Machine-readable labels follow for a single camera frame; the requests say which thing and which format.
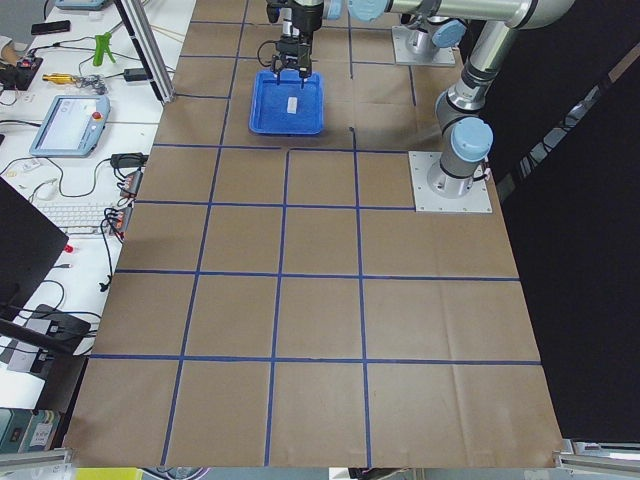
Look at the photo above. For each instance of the blue plastic tray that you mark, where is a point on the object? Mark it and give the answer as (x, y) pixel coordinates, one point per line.
(269, 116)

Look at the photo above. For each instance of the aluminium frame post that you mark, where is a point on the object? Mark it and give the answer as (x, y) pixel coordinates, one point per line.
(139, 29)

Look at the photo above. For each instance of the black phone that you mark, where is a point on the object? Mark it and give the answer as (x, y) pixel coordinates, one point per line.
(46, 28)

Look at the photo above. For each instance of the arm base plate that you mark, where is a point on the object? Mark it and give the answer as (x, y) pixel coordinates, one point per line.
(436, 192)
(419, 48)

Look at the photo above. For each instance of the black monitor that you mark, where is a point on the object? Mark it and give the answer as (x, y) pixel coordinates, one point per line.
(30, 246)

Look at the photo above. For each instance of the black power adapter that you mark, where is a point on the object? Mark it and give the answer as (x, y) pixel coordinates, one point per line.
(135, 75)

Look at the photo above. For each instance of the black usb hub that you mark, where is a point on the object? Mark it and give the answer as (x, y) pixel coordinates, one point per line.
(130, 185)

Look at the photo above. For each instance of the teach pendant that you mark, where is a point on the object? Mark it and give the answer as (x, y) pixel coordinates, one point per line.
(72, 127)

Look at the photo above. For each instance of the yellow tool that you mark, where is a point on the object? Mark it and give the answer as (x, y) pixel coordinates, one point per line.
(60, 78)

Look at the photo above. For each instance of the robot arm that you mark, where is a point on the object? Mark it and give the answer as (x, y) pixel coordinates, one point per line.
(468, 139)
(411, 14)

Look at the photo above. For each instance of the white keyboard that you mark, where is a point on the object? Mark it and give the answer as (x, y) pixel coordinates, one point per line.
(79, 218)

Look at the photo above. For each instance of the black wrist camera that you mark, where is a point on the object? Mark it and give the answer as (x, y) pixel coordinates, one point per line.
(273, 10)

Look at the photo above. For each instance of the green handled reach grabber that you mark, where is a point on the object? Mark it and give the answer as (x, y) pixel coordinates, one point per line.
(102, 49)

